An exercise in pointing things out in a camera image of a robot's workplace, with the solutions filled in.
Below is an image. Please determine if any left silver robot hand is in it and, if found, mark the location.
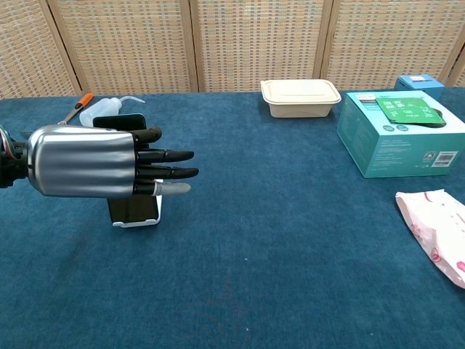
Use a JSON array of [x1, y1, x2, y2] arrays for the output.
[[27, 124, 200, 199]]

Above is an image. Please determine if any black smartphone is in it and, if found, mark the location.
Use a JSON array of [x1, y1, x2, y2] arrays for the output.
[[92, 113, 160, 224]]

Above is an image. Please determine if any white phone stand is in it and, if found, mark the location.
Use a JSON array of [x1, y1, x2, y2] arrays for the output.
[[112, 178, 164, 228]]

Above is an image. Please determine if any translucent squeeze wash bottle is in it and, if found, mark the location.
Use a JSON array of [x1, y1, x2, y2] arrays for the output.
[[78, 95, 146, 128]]

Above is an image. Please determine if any woven folding screen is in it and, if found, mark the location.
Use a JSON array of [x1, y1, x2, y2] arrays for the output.
[[0, 0, 465, 100]]

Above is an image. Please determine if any beige lidded food container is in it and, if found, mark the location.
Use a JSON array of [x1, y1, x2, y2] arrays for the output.
[[260, 79, 342, 119]]

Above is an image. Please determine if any teal cardboard product box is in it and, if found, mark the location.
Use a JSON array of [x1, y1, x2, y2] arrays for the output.
[[336, 90, 465, 180]]

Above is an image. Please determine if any green printed packet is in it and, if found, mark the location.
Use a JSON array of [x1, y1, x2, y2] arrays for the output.
[[375, 96, 447, 127]]

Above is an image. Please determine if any small blue box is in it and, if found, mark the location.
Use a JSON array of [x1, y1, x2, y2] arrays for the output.
[[394, 74, 446, 101]]

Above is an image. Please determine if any pink patterned tissue pack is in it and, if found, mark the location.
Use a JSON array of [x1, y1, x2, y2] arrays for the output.
[[395, 188, 465, 290]]

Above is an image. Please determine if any metal spoon orange handle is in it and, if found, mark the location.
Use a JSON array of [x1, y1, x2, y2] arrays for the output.
[[20, 93, 94, 138]]

